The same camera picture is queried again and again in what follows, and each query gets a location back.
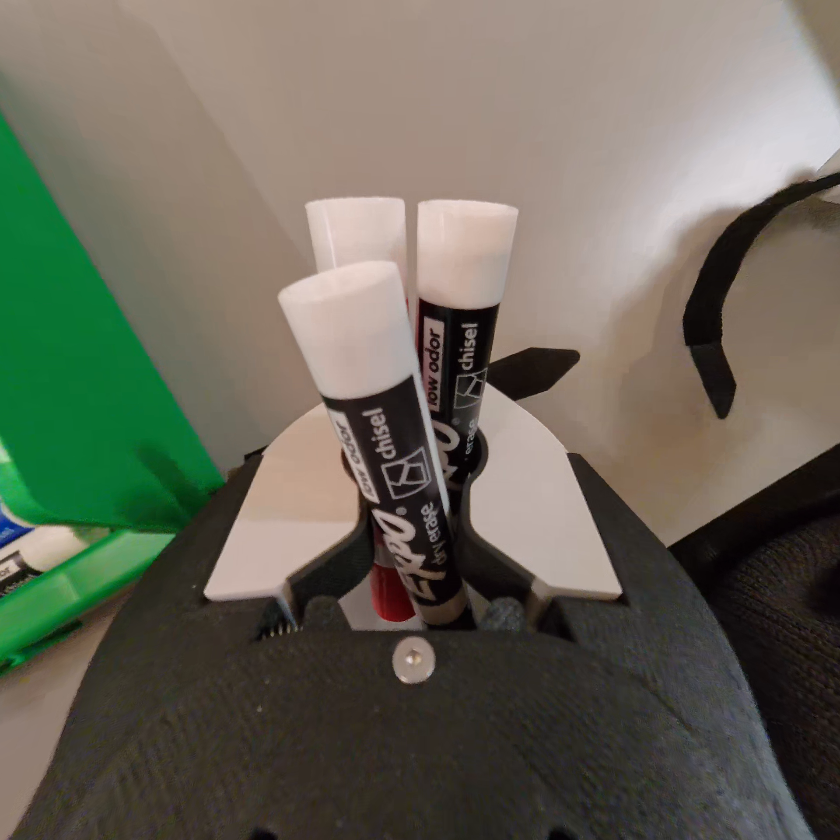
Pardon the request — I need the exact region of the green plastic bin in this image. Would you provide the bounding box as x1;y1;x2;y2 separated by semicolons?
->
0;112;225;534
0;525;178;673

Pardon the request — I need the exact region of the black dry erase marker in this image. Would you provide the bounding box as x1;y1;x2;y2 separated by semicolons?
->
277;261;472;627
416;200;519;487

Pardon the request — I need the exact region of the black knit sleeve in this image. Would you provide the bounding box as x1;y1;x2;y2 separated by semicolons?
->
669;446;840;840

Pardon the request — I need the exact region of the light grey desk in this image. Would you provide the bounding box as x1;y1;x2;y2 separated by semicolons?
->
0;0;840;723

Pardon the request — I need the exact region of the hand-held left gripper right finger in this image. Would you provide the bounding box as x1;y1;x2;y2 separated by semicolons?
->
461;384;623;626

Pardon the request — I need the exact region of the black velcro strap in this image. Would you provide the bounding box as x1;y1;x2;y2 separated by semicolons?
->
486;174;840;421

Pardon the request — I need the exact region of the blue label marker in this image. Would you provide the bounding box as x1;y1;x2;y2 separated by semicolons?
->
0;446;34;546

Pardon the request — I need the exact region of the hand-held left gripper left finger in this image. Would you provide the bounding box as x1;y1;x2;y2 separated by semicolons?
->
202;402;376;616

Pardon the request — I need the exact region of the black label marker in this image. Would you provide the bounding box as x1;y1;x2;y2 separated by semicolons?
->
0;525;93;592

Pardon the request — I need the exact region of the red dry erase marker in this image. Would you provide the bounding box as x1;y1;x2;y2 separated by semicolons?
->
305;197;416;621

